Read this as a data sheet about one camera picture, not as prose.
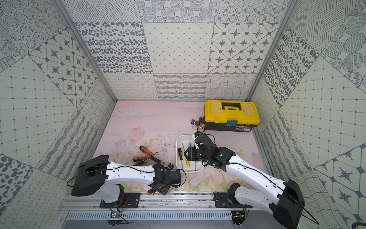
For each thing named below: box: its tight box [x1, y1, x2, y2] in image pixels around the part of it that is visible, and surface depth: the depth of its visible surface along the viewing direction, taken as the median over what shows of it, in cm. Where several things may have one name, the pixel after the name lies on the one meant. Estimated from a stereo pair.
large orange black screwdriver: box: [139, 145, 155, 157], surface depth 92 cm
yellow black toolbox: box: [204, 100, 261, 133], surface depth 93 cm
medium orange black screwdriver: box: [132, 155, 153, 162], surface depth 89 cm
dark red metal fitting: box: [190, 116, 203, 131], surface depth 106 cm
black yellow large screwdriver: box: [178, 147, 184, 170], surface depth 91 cm
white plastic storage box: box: [175, 134, 204, 174], surface depth 90 cm
